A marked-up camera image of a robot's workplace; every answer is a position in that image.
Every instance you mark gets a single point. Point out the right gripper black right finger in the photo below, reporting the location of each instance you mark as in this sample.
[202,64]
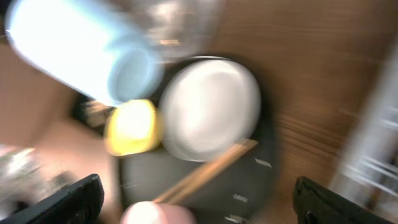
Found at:
[314,204]

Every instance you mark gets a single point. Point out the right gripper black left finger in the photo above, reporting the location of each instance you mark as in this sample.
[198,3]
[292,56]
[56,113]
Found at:
[78,203]

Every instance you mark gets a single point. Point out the pink cup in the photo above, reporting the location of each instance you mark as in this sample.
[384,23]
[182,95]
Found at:
[148,212]

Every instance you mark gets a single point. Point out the yellow bowl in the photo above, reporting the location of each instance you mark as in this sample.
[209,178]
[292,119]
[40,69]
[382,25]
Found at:
[132,128]

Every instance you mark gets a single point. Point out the blue cup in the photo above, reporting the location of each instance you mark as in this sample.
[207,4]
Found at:
[89,46]

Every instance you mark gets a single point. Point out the grey dishwasher rack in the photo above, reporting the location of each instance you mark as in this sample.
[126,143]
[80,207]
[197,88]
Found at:
[367,173]

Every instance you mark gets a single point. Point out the round black serving tray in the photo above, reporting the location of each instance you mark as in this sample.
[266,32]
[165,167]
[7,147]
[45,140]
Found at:
[237,194]

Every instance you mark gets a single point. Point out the wooden chopstick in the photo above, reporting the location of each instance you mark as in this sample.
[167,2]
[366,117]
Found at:
[206,172]

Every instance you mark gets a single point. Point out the grey ceramic plate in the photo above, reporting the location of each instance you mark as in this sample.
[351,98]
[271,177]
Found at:
[209,106]

